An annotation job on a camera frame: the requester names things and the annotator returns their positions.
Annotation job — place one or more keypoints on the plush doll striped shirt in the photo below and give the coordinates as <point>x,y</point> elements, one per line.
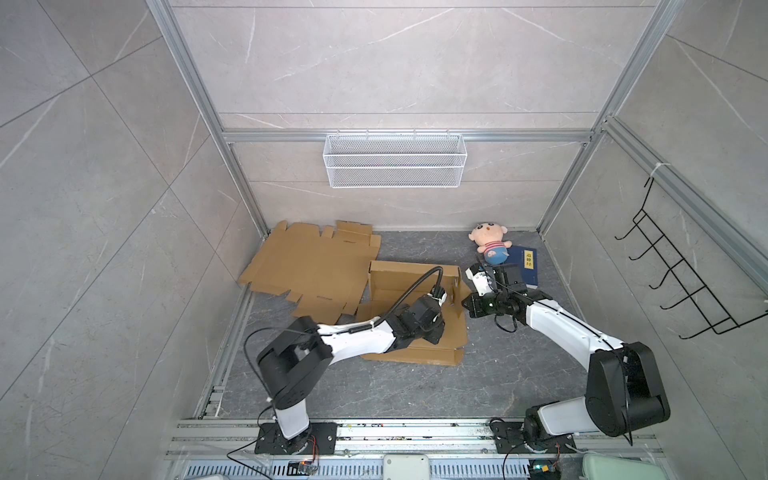
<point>489,238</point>

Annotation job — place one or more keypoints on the white wire mesh basket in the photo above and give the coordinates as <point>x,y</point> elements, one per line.
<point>358,161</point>

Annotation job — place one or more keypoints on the flat brown cardboard sheet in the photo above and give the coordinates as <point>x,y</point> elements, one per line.
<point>324,271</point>

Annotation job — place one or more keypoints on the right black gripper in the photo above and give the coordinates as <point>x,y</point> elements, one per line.
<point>474,307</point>

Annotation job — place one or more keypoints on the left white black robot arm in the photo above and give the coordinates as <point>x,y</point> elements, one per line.
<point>293,363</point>

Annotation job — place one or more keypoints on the white electrical box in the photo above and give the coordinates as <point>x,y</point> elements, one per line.
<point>406,467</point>

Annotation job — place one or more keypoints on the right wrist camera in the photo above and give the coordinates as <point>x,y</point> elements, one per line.
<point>481,280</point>

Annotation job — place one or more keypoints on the aluminium mounting rail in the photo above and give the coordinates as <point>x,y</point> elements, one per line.
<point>212,438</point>

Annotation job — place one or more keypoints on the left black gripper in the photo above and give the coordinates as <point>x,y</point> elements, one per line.
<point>441,331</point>

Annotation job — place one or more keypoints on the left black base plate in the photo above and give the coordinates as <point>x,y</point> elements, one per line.
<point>320,438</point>

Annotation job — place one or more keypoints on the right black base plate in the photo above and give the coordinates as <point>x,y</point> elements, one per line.
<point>522,437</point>

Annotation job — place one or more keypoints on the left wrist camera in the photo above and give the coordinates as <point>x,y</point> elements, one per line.
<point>439,294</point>

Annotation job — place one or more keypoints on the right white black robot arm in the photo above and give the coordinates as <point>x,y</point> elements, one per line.
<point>624,390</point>

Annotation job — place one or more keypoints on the dark blue book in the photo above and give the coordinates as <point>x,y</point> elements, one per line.
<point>526,258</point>

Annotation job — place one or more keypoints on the pale green container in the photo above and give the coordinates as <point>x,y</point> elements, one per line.
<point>601,467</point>

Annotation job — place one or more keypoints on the black wire hook rack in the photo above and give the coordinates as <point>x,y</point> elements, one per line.
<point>695,291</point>

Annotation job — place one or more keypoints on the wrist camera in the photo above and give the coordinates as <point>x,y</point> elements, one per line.
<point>481,280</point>
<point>439,294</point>

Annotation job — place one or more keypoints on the brown cardboard box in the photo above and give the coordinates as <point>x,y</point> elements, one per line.
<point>393,284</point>

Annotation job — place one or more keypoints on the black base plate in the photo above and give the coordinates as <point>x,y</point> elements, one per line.
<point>320,438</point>
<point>522,437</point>

